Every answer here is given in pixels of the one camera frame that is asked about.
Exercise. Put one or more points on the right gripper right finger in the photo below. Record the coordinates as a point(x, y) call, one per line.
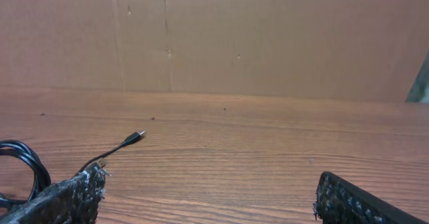
point(341, 202)

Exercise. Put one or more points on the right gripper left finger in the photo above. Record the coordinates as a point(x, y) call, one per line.
point(72, 201)

